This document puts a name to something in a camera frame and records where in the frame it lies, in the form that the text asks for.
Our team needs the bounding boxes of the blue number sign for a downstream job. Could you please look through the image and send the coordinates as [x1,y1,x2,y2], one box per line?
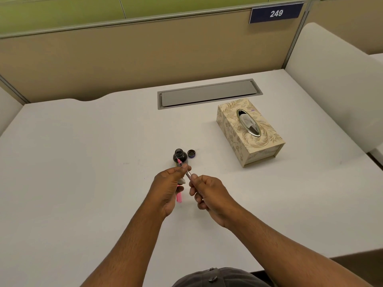
[249,2,305,24]

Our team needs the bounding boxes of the person's right hand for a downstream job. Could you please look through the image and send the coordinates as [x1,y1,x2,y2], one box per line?
[189,174,243,229]

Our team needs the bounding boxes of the person's left forearm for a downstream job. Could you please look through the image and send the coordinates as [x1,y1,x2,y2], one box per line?
[79,201,168,287]

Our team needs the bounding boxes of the dark glass ink bottle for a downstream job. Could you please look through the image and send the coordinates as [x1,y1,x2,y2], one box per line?
[173,148,189,168]

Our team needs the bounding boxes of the white rounded side divider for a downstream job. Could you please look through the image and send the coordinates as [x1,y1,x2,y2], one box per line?
[0,86,24,137]
[285,22,383,153]

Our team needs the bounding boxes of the cream floral tissue box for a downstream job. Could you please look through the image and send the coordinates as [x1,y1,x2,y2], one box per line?
[216,98,286,168]

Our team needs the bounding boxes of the green partition panel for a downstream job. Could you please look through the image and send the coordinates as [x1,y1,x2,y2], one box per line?
[0,0,303,35]

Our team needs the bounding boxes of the person's left hand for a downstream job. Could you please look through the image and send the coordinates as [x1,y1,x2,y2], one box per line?
[148,164,192,219]

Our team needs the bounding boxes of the grey desk cable cover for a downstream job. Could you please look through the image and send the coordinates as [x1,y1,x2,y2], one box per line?
[157,78,263,110]

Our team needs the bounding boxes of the beige desk partition panel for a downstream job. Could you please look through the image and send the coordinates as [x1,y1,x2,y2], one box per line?
[0,2,312,104]

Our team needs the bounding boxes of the pink pen barrel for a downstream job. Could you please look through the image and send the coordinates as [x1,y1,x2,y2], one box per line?
[176,178,186,204]

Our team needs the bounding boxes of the person's right forearm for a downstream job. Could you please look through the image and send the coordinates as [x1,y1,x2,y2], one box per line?
[224,204,374,287]

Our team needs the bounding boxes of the pink and silver pen section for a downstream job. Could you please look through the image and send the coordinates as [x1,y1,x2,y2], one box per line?
[177,158,192,180]

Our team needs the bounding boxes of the grey trousers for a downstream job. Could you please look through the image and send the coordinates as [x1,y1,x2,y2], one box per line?
[172,267,272,287]

